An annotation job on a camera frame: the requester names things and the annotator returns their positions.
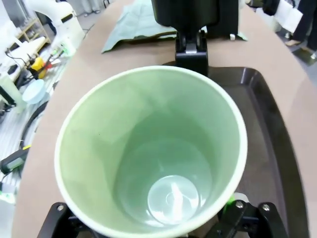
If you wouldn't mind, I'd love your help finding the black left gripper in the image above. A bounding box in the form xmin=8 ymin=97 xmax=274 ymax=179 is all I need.
xmin=151 ymin=0 xmax=221 ymax=76

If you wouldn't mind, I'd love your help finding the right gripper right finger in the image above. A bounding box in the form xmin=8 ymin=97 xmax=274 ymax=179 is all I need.
xmin=217 ymin=193 xmax=290 ymax=238

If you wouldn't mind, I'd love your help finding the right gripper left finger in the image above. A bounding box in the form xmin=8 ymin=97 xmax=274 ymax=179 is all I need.
xmin=37 ymin=202 xmax=96 ymax=238

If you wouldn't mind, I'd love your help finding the green cloth mat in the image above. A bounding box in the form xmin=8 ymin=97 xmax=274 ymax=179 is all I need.
xmin=101 ymin=0 xmax=248 ymax=54

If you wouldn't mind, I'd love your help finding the tall pale green cup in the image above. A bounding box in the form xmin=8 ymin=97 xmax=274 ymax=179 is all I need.
xmin=54 ymin=65 xmax=248 ymax=238

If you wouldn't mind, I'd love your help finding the dark brown serving tray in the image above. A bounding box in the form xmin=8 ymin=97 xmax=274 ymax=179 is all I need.
xmin=160 ymin=60 xmax=310 ymax=238

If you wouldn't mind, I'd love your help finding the black handheld device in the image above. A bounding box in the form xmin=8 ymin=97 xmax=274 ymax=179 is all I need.
xmin=0 ymin=146 xmax=32 ymax=175

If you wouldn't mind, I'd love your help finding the pale blue bowl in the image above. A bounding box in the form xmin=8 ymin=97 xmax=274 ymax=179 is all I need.
xmin=22 ymin=79 xmax=47 ymax=104

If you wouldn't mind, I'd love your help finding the yellow hand tool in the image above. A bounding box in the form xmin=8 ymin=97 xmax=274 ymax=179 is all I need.
xmin=30 ymin=57 xmax=48 ymax=78

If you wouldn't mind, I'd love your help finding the wooden shelf rack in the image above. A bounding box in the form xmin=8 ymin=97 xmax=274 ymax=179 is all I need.
xmin=16 ymin=17 xmax=52 ymax=45

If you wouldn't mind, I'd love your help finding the black looped cable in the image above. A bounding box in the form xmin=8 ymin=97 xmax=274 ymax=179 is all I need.
xmin=20 ymin=101 xmax=48 ymax=149

